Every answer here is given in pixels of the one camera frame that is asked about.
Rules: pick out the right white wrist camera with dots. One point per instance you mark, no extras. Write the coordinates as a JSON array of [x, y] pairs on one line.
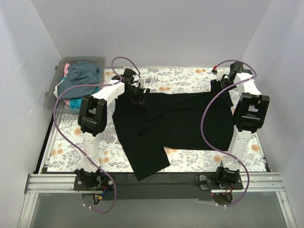
[[219, 73]]

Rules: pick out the black t-shirt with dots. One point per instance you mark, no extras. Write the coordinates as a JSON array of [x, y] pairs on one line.
[[196, 121]]

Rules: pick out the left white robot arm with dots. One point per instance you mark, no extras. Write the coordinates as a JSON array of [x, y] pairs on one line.
[[92, 120]]

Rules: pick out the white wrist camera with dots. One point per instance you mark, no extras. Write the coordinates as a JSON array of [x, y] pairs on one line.
[[219, 73], [144, 81]]

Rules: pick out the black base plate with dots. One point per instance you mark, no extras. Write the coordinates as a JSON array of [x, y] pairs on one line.
[[100, 183], [208, 181]]

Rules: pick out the turquoise shirt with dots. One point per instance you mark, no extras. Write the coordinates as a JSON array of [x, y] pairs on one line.
[[75, 103]]

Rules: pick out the teal blue shirt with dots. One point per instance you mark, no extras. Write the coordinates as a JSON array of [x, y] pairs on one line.
[[80, 73]]

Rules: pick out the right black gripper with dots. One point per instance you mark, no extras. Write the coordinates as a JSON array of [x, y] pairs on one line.
[[219, 84]]

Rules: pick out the aluminium frame rail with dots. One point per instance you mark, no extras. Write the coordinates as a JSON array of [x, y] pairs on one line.
[[164, 200]]

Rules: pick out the clear plastic bin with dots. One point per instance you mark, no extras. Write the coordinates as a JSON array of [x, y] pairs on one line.
[[63, 105]]

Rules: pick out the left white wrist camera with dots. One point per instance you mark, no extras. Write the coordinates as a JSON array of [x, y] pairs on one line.
[[144, 81]]

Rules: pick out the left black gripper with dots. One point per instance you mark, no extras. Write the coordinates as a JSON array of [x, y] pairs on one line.
[[141, 95]]

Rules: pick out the pink white garment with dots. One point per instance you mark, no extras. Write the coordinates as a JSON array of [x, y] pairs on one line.
[[67, 65]]

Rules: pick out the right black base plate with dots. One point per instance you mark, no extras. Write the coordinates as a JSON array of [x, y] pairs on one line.
[[208, 181]]

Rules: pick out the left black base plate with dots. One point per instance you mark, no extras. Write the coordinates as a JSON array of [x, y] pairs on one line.
[[100, 183]]

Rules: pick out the floral table mat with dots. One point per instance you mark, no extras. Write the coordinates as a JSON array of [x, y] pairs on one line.
[[63, 157]]

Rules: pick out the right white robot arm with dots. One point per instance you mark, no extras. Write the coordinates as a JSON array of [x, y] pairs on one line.
[[248, 117]]

